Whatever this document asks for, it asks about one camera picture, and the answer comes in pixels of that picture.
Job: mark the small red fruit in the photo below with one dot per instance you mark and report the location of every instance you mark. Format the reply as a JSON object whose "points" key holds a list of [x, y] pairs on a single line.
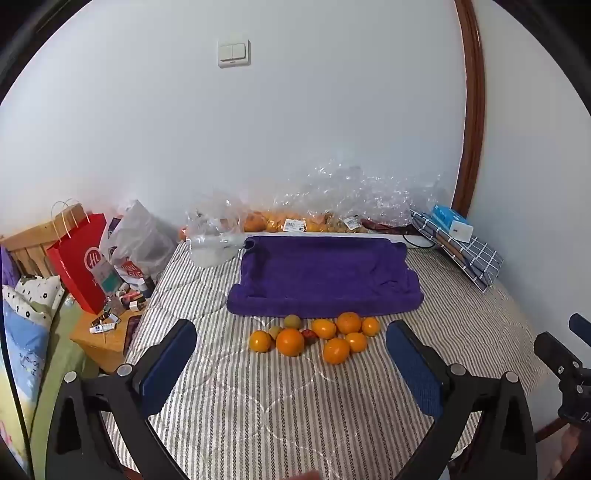
{"points": [[309, 336]]}

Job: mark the black tube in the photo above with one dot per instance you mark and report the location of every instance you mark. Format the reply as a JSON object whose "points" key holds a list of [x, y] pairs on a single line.
{"points": [[100, 319]]}

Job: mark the red paper bag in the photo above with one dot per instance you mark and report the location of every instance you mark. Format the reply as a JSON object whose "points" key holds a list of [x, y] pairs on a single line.
{"points": [[76, 267]]}

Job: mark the purple towel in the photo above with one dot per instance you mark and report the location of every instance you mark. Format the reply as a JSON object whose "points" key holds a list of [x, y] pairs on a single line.
{"points": [[323, 277]]}

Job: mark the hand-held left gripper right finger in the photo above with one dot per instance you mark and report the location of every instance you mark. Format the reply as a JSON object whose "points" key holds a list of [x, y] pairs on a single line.
{"points": [[413, 369]]}

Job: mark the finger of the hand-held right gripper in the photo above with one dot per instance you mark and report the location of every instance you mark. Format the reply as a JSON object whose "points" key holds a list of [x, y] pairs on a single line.
{"points": [[580, 324], [553, 350]]}

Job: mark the blue and white box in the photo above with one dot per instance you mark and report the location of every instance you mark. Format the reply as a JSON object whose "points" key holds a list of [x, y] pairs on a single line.
{"points": [[455, 224]]}

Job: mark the striped quilt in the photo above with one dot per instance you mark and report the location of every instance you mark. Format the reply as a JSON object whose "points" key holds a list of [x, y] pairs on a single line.
{"points": [[258, 415]]}

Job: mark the white light switch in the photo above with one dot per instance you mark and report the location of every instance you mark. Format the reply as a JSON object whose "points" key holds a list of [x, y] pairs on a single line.
{"points": [[233, 53]]}

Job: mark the small orange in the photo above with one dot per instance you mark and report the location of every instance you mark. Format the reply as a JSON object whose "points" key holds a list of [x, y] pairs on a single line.
{"points": [[370, 326], [356, 342], [323, 329]]}

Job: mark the yellow green round fruit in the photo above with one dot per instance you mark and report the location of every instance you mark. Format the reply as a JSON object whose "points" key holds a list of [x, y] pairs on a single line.
{"points": [[292, 321]]}

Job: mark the patterned pillows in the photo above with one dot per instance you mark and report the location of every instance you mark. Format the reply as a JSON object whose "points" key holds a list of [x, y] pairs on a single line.
{"points": [[23, 350]]}

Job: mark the cluster of small bottles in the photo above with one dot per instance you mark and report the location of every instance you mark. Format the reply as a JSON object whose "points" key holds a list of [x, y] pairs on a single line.
{"points": [[134, 295]]}

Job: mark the clear bag with white contents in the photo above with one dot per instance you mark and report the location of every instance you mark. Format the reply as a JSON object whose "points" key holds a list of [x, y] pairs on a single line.
{"points": [[210, 244]]}

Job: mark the grey plastic bag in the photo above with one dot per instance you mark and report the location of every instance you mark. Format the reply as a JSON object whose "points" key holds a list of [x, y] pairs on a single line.
{"points": [[138, 240]]}

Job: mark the white spotted pillow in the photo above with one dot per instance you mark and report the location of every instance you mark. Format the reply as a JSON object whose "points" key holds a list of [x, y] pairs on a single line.
{"points": [[37, 293]]}

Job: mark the clear bag of oranges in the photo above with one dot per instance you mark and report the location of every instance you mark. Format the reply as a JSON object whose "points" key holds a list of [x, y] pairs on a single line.
{"points": [[360, 194]]}

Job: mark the brownish green round fruit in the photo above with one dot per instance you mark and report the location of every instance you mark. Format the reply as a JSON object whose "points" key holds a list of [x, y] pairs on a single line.
{"points": [[274, 331]]}

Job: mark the checked grey cloth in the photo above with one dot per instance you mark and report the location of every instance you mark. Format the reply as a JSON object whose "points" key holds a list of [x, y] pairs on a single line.
{"points": [[480, 263]]}

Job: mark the labelled bag of oranges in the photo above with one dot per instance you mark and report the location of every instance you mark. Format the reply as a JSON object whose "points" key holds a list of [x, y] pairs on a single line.
{"points": [[277, 224]]}

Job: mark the white tube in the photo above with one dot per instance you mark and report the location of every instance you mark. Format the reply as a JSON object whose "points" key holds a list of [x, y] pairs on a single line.
{"points": [[102, 327]]}

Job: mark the brown wooden door frame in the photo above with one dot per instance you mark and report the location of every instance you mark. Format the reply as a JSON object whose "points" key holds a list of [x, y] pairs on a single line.
{"points": [[472, 115]]}

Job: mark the large orange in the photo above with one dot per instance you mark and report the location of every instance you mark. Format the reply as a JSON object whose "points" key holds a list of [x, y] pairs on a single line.
{"points": [[290, 342]]}

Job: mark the wooden nightstand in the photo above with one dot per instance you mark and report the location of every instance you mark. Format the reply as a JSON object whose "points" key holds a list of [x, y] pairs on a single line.
{"points": [[104, 346]]}

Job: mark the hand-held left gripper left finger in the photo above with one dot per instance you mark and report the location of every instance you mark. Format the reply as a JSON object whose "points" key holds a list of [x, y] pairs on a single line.
{"points": [[168, 364]]}

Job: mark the wooden headboard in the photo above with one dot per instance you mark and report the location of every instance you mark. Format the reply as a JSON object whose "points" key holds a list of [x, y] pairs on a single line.
{"points": [[27, 249]]}

